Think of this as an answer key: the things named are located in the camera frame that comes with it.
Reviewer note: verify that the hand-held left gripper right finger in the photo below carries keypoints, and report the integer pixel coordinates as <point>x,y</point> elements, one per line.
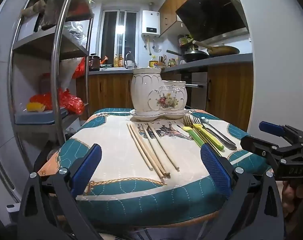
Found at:
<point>216,167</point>

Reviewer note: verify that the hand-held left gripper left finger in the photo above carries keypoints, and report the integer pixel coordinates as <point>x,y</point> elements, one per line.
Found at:
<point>87,167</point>

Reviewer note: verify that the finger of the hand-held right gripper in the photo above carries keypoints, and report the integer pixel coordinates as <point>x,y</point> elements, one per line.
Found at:
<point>271,128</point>
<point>259,146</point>

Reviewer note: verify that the metal spoon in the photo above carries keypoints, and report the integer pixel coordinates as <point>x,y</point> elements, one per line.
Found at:
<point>221,136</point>

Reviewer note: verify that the floral ceramic utensil holder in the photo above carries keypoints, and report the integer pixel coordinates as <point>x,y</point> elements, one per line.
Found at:
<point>146,92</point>

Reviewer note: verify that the person's right hand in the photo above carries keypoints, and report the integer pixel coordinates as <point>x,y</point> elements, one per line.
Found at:
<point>288,196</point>

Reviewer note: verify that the large red plastic bag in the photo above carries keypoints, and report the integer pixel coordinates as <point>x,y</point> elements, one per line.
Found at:
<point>69,102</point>

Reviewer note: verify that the grey plastic tray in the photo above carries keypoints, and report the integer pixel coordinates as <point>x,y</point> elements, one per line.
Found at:
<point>36,118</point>

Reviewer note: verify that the built-in oven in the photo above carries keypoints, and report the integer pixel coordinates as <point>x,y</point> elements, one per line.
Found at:
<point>197,92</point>

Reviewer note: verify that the yellow packet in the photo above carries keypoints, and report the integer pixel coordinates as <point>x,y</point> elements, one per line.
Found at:
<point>35,107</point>

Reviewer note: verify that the wooden lower cabinets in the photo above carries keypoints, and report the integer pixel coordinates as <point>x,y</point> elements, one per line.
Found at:
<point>109,90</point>

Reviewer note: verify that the wooden cabinets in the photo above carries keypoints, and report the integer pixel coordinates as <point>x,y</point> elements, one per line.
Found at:
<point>171,7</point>
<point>109,90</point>

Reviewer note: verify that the grey countertop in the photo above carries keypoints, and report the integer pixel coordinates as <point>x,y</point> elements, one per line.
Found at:
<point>216,61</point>

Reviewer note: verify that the brown frying pan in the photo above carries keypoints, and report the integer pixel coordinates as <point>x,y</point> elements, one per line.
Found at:
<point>224,50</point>

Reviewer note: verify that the dark rice cooker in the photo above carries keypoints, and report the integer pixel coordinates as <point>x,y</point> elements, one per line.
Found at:
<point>94,63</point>

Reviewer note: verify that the black wok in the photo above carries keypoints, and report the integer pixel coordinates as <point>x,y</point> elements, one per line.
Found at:
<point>195,56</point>

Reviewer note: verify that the grey refrigerator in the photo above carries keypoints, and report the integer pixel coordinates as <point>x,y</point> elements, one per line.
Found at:
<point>1,92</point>

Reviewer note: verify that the metal shelf rack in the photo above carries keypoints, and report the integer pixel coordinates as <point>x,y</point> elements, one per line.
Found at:
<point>57,55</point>

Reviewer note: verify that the metal faucet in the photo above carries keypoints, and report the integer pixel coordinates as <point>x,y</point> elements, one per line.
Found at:
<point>130,57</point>

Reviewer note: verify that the yellow oil bottle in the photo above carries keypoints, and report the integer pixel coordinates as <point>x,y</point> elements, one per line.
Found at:
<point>153,63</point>

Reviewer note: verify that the black range hood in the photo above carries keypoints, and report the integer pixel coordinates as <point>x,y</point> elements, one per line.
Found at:
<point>211,12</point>

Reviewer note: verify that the kitchen window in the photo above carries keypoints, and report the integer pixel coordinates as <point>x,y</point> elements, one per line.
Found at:
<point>109,37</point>

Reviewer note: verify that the clear plastic bag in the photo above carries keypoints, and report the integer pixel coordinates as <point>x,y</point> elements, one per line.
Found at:
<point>77,33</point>

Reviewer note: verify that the wooden upper cabinets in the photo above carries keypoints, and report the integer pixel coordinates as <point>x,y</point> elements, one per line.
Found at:
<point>171,7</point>

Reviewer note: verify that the white water heater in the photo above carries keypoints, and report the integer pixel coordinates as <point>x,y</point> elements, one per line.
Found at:
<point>150,21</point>

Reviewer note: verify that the wall spice rack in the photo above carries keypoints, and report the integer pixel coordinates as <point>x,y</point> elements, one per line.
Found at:
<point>186,42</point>

